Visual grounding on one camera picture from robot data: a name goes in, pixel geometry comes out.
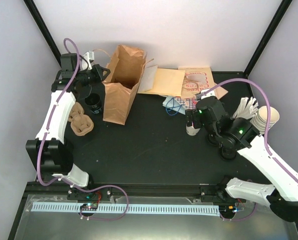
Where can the white lid stack on sleeve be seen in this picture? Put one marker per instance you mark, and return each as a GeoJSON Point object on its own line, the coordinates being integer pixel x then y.
{"type": "Point", "coordinates": [260, 119]}

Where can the brown paper bag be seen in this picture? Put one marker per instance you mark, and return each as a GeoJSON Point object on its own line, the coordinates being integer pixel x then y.
{"type": "Point", "coordinates": [126, 67]}

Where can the yellow padded envelope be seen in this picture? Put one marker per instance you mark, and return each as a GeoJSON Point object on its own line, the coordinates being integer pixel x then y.
{"type": "Point", "coordinates": [161, 81]}

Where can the white paper cup stack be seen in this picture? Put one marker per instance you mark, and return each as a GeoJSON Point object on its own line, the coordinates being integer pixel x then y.
{"type": "Point", "coordinates": [190, 129]}

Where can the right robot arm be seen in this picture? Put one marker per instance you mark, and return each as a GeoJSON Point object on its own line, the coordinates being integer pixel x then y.
{"type": "Point", "coordinates": [239, 137]}

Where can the brown cardboard cup carrier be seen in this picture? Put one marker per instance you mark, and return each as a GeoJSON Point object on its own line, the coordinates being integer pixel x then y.
{"type": "Point", "coordinates": [80, 123]}

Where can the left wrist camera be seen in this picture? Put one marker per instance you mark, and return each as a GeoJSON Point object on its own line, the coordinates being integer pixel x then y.
{"type": "Point", "coordinates": [86, 61]}

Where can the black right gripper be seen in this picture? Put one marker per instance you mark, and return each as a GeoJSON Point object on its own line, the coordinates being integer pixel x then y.
{"type": "Point", "coordinates": [196, 123]}

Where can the right black frame post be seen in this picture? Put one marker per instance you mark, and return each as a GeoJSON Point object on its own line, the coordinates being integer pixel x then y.
{"type": "Point", "coordinates": [274, 23]}

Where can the black cup sleeve stack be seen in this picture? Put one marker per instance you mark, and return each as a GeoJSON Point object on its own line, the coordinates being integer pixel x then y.
{"type": "Point", "coordinates": [94, 103]}

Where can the light blue cable duct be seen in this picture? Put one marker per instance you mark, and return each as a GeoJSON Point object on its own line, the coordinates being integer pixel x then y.
{"type": "Point", "coordinates": [149, 209]}

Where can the black lid stack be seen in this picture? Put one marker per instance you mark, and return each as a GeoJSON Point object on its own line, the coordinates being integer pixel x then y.
{"type": "Point", "coordinates": [227, 154]}

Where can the jar of white stirrers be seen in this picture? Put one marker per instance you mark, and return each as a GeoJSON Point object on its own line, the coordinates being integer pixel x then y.
{"type": "Point", "coordinates": [247, 108]}

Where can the tan flat paper bag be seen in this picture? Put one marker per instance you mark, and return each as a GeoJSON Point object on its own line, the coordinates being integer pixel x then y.
{"type": "Point", "coordinates": [220, 92]}

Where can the cakes printed paper bag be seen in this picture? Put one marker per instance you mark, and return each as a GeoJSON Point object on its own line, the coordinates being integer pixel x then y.
{"type": "Point", "coordinates": [195, 80]}

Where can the black frame post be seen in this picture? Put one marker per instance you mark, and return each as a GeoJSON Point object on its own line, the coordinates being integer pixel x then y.
{"type": "Point", "coordinates": [274, 23]}
{"type": "Point", "coordinates": [39, 21]}

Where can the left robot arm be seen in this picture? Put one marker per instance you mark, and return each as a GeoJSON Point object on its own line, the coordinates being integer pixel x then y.
{"type": "Point", "coordinates": [50, 153]}

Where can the blue checkered paper bag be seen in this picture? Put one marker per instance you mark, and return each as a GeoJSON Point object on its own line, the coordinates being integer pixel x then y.
{"type": "Point", "coordinates": [186, 103]}

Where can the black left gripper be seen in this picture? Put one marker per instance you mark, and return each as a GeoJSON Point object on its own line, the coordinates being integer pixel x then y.
{"type": "Point", "coordinates": [98, 69]}

